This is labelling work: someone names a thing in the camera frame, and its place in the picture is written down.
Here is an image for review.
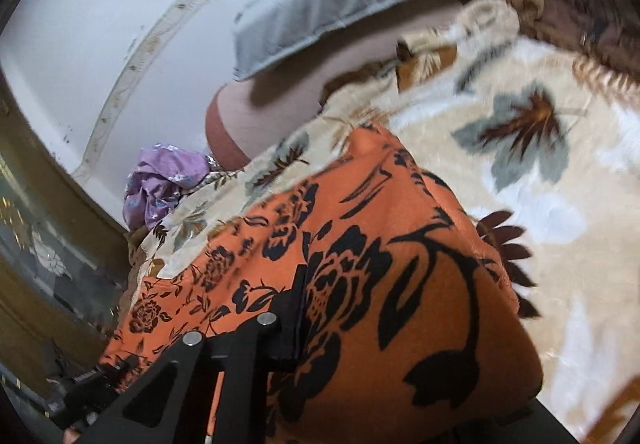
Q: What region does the cream leaf pattern blanket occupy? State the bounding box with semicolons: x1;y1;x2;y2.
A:
134;0;639;443

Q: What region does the pink brown mattress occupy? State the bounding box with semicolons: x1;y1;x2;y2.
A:
205;0;469;170

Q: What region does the glass door wooden cabinet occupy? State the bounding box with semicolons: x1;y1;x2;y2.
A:
1;88;129;398

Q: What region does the orange black floral garment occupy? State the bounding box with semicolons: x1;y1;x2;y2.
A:
102;126;542;443

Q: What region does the purple floral crumpled garment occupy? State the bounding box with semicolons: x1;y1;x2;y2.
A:
122;144;214;231

